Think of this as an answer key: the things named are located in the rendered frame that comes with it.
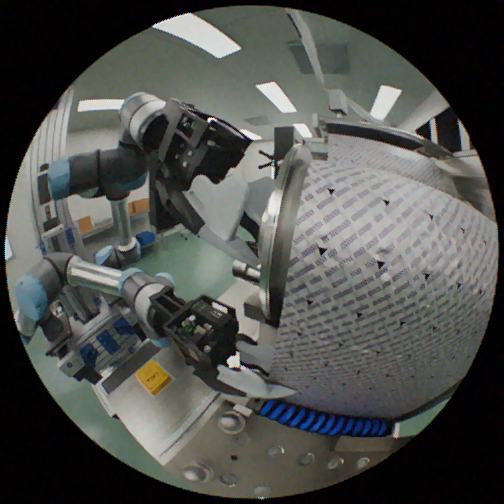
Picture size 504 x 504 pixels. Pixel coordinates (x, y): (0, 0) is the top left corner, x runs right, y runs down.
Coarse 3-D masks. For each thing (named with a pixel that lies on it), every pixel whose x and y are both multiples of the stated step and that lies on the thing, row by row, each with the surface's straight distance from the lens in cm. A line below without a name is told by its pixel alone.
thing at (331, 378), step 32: (288, 352) 14; (320, 352) 12; (352, 352) 12; (288, 384) 20; (320, 384) 18; (352, 384) 17; (384, 384) 18; (416, 384) 20; (448, 384) 25; (352, 416) 31; (384, 416) 32
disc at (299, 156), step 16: (288, 160) 9; (304, 160) 12; (288, 176) 8; (272, 192) 8; (288, 192) 8; (272, 208) 7; (288, 208) 9; (272, 224) 7; (272, 240) 7; (272, 256) 7; (272, 272) 8; (272, 288) 9; (272, 304) 10; (272, 320) 12
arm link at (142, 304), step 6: (144, 288) 28; (150, 288) 28; (156, 288) 27; (138, 294) 28; (144, 294) 27; (150, 294) 26; (138, 300) 28; (144, 300) 27; (138, 306) 28; (144, 306) 26; (150, 306) 26; (138, 312) 28; (144, 312) 26; (144, 318) 27
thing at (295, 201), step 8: (304, 168) 12; (304, 176) 10; (296, 184) 10; (296, 192) 9; (296, 200) 9; (296, 208) 9; (288, 216) 9; (296, 216) 8; (288, 224) 8; (288, 232) 8; (288, 240) 8; (288, 248) 8; (288, 256) 9; (280, 264) 9; (288, 264) 9; (280, 272) 9; (280, 280) 10; (280, 288) 10; (280, 296) 11
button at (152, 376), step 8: (152, 360) 47; (144, 368) 47; (152, 368) 46; (160, 368) 45; (136, 376) 47; (144, 376) 46; (152, 376) 45; (160, 376) 44; (168, 376) 43; (144, 384) 45; (152, 384) 44; (160, 384) 44; (152, 392) 44
